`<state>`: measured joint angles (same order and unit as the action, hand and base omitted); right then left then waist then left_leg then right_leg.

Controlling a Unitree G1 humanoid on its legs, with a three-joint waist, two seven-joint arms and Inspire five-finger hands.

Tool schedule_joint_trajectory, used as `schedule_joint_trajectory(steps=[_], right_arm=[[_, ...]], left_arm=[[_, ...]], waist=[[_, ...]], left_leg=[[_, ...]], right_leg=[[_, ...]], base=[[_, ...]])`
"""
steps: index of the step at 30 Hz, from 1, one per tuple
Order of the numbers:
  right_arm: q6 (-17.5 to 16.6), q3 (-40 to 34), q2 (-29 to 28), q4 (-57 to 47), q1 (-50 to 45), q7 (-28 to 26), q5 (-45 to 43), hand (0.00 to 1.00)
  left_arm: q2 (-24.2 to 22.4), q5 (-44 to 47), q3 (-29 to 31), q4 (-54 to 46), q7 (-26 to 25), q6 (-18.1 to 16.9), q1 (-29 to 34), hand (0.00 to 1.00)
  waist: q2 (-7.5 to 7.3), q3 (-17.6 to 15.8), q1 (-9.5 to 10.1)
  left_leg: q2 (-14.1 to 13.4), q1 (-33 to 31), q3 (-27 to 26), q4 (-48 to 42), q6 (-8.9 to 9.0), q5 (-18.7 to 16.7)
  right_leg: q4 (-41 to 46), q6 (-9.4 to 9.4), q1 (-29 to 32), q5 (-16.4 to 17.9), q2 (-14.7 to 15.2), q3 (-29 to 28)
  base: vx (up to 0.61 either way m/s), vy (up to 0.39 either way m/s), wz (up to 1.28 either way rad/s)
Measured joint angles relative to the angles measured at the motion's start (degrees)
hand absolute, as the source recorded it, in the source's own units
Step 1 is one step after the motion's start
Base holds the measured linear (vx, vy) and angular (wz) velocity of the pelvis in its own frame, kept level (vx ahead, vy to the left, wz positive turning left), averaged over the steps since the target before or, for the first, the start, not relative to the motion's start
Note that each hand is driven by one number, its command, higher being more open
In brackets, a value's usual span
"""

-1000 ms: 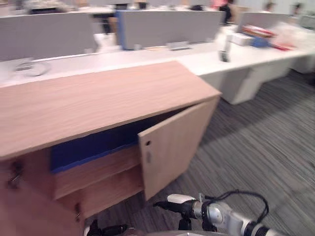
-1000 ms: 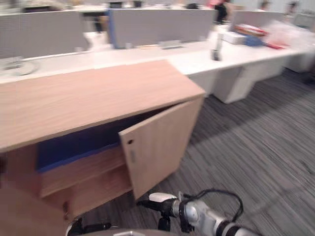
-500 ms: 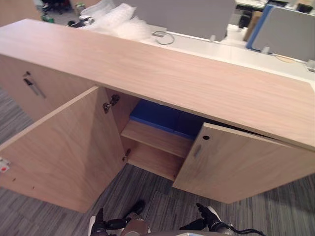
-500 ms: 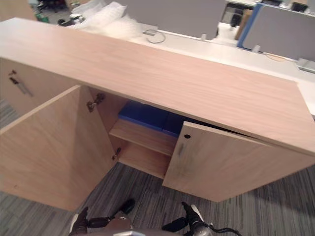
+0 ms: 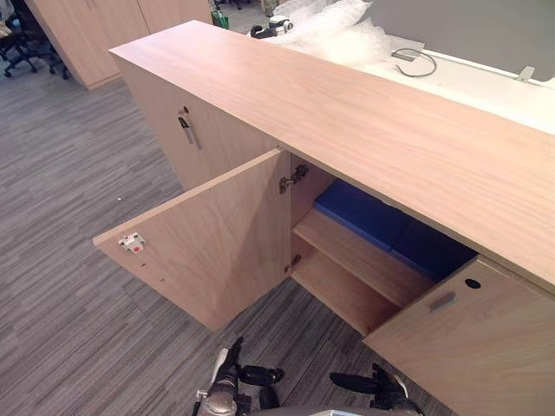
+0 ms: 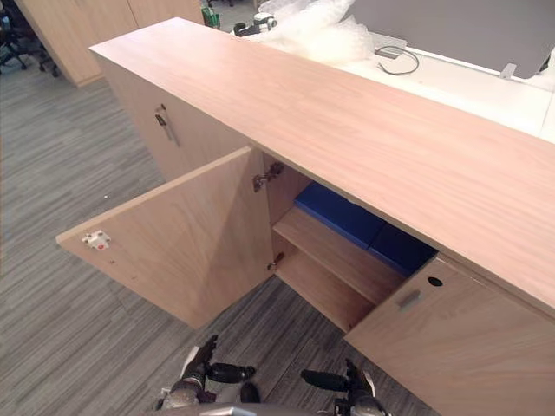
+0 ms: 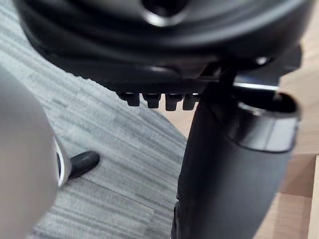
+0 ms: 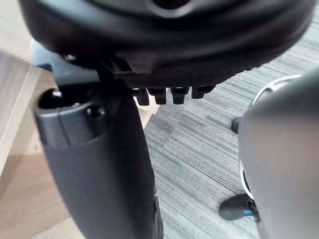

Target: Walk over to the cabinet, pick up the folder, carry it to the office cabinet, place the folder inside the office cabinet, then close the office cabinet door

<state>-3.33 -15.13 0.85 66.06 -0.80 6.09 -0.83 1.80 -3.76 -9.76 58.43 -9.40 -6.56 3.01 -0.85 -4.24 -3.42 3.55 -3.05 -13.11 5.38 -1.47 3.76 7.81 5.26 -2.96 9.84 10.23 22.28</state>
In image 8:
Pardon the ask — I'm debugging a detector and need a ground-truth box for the dark robot left foot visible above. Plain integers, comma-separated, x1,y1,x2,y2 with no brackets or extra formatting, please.
230,117,244,133

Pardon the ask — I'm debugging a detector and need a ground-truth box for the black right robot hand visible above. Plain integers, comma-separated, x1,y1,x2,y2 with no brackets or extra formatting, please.
17,0,315,239

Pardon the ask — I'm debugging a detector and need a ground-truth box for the dark robot foot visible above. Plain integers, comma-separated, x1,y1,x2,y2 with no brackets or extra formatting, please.
218,193,261,224
230,117,244,133

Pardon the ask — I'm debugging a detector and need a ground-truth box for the dark robot right foot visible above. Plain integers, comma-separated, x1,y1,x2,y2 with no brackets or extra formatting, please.
218,193,261,224

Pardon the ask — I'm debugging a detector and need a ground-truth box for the light wooden cabinet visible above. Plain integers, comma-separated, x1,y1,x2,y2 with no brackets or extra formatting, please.
0,48,43,172

